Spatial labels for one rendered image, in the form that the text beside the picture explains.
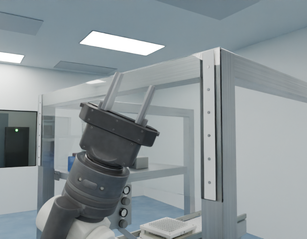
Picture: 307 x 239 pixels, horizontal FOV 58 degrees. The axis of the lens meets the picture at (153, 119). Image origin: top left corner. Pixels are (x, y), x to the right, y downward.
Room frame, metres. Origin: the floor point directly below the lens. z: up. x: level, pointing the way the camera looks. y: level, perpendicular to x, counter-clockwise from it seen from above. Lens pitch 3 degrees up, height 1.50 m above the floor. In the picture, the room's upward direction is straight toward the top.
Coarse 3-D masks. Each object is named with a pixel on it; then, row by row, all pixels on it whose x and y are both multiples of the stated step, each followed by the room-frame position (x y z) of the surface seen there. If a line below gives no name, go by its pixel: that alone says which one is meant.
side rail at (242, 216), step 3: (237, 216) 2.00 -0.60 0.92; (240, 216) 2.01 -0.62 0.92; (243, 216) 2.04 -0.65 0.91; (237, 219) 1.98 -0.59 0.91; (240, 219) 2.01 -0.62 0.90; (243, 219) 2.04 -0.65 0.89; (201, 231) 1.69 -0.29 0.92; (192, 234) 1.64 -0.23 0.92; (195, 234) 1.65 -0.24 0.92; (198, 234) 1.66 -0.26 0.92; (201, 234) 1.69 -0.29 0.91; (186, 237) 1.60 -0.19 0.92; (189, 237) 1.61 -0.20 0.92; (192, 237) 1.63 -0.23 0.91; (195, 237) 1.65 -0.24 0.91; (198, 237) 1.66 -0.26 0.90
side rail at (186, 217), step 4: (196, 212) 2.10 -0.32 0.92; (200, 212) 2.14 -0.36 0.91; (184, 216) 2.01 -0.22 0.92; (188, 216) 2.03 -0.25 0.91; (192, 216) 2.07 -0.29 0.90; (196, 216) 2.10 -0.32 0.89; (180, 220) 1.97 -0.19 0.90; (184, 220) 2.01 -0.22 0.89; (132, 232) 1.67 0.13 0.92; (136, 232) 1.69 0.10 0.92; (140, 232) 1.72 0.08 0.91; (120, 236) 1.61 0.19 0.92; (124, 236) 1.63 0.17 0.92; (136, 236) 1.69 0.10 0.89
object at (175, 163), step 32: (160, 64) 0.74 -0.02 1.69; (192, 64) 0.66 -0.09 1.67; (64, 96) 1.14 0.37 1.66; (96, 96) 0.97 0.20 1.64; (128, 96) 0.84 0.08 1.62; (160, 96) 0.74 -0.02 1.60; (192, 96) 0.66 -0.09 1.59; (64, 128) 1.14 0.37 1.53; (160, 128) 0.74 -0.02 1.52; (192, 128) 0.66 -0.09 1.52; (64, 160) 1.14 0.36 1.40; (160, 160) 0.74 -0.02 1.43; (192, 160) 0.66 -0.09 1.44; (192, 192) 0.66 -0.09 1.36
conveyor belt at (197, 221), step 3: (192, 219) 2.05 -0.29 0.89; (195, 219) 2.05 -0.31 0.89; (198, 219) 2.05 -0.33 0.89; (201, 219) 2.05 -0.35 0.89; (189, 222) 1.98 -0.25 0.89; (192, 222) 1.98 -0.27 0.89; (195, 222) 1.98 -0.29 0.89; (198, 222) 1.98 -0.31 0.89; (201, 222) 1.98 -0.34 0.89; (198, 225) 1.92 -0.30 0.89; (201, 225) 1.92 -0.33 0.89; (198, 228) 1.86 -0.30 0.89; (201, 228) 1.86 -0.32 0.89; (198, 231) 1.80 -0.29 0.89; (138, 237) 1.70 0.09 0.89; (201, 237) 1.72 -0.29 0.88
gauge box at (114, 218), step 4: (128, 184) 1.26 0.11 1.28; (128, 196) 1.26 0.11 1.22; (120, 200) 1.23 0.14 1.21; (120, 204) 1.23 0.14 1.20; (116, 208) 1.21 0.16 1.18; (120, 208) 1.23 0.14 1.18; (128, 208) 1.26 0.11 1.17; (116, 212) 1.21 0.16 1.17; (128, 212) 1.26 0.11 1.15; (108, 216) 1.19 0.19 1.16; (112, 216) 1.20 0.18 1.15; (116, 216) 1.21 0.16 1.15; (120, 216) 1.23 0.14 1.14; (128, 216) 1.26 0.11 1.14; (112, 220) 1.20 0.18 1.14; (116, 220) 1.21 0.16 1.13; (128, 220) 1.26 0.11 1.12; (112, 224) 1.20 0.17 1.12; (116, 224) 1.21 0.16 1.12; (128, 224) 1.26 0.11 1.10; (112, 228) 1.20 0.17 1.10; (116, 228) 1.21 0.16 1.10
